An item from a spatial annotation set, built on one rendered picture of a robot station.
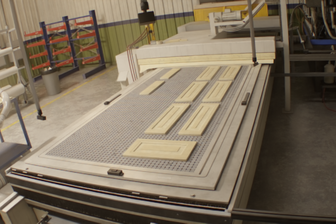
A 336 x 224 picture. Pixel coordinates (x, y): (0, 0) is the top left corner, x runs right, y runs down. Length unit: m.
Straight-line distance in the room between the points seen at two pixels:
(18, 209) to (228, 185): 1.70
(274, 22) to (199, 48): 2.47
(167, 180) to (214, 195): 0.32
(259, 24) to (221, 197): 5.27
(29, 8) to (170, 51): 8.10
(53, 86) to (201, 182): 6.80
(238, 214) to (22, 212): 1.78
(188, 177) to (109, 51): 8.90
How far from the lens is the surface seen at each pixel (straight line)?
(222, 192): 1.78
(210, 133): 2.39
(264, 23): 6.63
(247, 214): 1.64
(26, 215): 2.72
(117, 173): 2.02
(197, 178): 1.87
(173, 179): 1.89
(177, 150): 2.16
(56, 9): 11.69
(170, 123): 2.62
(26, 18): 11.80
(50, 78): 8.19
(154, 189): 1.87
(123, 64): 5.65
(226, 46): 4.50
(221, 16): 5.29
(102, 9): 10.42
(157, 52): 4.86
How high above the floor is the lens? 1.93
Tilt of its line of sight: 21 degrees down
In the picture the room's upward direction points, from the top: 10 degrees counter-clockwise
